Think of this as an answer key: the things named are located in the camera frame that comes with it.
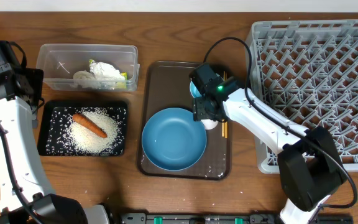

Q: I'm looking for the wooden chopstick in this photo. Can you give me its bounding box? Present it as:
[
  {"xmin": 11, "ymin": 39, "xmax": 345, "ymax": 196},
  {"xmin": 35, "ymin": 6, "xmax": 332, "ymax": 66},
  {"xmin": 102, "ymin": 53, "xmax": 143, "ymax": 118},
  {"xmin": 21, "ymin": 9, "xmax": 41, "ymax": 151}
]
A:
[
  {"xmin": 222, "ymin": 71, "xmax": 227, "ymax": 139},
  {"xmin": 223, "ymin": 72, "xmax": 228, "ymax": 139}
]

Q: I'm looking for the pink white cup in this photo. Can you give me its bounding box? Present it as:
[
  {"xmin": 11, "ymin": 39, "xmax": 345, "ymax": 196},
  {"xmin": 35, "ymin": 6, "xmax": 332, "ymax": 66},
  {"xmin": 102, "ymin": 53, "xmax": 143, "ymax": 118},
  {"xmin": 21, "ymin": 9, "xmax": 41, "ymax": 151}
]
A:
[{"xmin": 201, "ymin": 119, "xmax": 219, "ymax": 130}]

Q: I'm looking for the orange carrot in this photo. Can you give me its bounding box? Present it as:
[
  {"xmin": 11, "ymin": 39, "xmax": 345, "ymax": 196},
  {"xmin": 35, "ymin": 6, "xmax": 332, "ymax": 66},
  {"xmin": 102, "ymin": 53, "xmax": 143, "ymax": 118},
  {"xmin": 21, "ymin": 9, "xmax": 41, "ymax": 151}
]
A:
[{"xmin": 73, "ymin": 114, "xmax": 108, "ymax": 138}]

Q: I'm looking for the dark blue plate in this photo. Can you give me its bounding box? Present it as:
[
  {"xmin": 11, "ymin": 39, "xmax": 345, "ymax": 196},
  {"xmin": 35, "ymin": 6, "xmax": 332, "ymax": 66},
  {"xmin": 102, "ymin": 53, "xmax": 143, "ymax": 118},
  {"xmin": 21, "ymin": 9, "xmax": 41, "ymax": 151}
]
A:
[{"xmin": 141, "ymin": 108, "xmax": 208, "ymax": 171}]

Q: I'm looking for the white tissue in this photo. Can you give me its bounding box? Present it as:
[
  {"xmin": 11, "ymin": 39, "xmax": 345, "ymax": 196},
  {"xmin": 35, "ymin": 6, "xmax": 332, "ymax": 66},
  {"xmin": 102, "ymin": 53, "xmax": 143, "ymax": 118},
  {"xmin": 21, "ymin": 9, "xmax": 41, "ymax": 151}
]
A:
[{"xmin": 89, "ymin": 59, "xmax": 126, "ymax": 80}]

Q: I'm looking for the yellow snack wrapper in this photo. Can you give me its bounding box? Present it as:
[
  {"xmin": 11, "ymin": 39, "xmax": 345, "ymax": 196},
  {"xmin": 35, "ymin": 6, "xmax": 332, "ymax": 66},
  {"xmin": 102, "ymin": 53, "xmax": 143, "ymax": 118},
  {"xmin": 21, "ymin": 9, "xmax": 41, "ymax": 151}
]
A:
[{"xmin": 89, "ymin": 59, "xmax": 127, "ymax": 88}]

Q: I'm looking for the light blue bowl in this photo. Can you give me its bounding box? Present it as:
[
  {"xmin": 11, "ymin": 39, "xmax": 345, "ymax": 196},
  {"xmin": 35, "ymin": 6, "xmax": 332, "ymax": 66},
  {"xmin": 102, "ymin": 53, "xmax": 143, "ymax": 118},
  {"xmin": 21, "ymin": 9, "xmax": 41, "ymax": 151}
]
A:
[{"xmin": 190, "ymin": 81, "xmax": 202, "ymax": 98}]

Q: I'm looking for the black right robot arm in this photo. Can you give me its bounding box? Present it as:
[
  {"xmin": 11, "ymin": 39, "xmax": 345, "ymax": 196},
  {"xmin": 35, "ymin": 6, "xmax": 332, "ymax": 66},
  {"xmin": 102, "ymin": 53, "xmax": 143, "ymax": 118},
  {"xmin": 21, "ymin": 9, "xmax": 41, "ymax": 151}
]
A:
[{"xmin": 191, "ymin": 75, "xmax": 351, "ymax": 223}]

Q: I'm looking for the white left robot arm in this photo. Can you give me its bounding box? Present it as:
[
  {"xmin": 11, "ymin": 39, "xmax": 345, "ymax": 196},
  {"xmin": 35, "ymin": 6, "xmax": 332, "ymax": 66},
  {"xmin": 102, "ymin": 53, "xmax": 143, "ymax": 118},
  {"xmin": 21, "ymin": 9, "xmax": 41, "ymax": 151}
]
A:
[{"xmin": 0, "ymin": 63, "xmax": 110, "ymax": 223}]

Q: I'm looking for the black waste tray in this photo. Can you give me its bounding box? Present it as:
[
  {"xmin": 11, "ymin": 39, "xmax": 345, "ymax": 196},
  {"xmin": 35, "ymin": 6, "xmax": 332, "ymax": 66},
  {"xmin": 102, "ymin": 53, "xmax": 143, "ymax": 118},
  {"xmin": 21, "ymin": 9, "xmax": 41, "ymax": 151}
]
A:
[{"xmin": 36, "ymin": 99, "xmax": 129, "ymax": 157}]

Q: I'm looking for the grey dishwasher rack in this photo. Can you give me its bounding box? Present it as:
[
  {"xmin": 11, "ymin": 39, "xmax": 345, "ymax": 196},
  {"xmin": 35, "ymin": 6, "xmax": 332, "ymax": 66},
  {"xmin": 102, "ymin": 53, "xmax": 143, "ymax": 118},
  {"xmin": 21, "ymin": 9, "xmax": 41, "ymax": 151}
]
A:
[{"xmin": 246, "ymin": 19, "xmax": 358, "ymax": 172}]

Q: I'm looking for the clear plastic bin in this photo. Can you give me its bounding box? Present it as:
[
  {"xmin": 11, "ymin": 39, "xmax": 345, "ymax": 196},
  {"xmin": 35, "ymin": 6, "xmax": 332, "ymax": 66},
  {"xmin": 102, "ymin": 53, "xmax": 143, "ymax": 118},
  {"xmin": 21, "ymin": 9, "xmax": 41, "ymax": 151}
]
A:
[{"xmin": 37, "ymin": 44, "xmax": 140, "ymax": 91}]

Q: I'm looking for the dark brown serving tray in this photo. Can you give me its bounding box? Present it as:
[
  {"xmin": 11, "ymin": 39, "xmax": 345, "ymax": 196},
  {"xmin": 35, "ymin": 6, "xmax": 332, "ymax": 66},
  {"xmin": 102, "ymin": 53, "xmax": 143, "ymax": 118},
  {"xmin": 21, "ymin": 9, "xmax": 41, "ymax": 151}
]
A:
[{"xmin": 137, "ymin": 61, "xmax": 232, "ymax": 180}]

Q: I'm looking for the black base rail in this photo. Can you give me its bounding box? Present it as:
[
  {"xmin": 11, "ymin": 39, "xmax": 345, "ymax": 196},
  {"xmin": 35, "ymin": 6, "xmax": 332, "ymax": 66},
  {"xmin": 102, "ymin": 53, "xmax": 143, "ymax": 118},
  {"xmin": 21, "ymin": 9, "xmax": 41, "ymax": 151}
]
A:
[{"xmin": 118, "ymin": 212, "xmax": 354, "ymax": 224}]

